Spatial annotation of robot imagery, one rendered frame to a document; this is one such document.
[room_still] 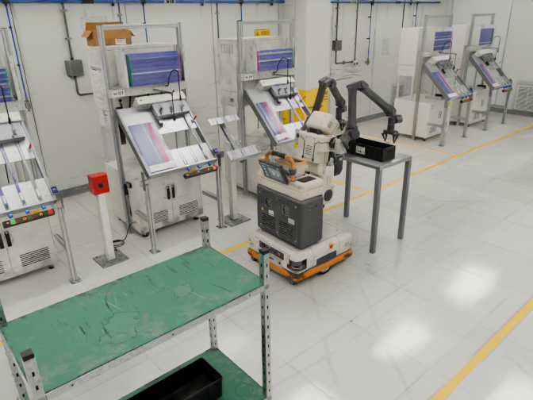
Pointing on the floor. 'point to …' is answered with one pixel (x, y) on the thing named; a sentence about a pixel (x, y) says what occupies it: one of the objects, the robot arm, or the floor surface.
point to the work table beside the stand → (378, 190)
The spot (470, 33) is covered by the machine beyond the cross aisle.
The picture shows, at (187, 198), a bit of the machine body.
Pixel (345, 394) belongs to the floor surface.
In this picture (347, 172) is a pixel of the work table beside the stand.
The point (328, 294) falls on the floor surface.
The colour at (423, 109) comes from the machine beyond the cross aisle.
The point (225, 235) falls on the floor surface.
